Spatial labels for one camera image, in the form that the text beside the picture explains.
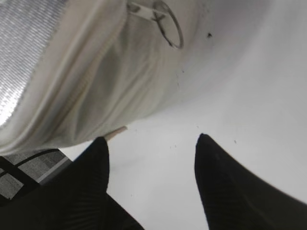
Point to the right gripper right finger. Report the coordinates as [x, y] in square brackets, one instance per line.
[234, 198]

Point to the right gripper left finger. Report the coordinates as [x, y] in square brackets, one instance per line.
[73, 197]

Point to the cream canvas zipper bag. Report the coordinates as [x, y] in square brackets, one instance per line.
[74, 70]

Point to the silver zipper pull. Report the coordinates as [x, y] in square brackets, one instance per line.
[159, 13]

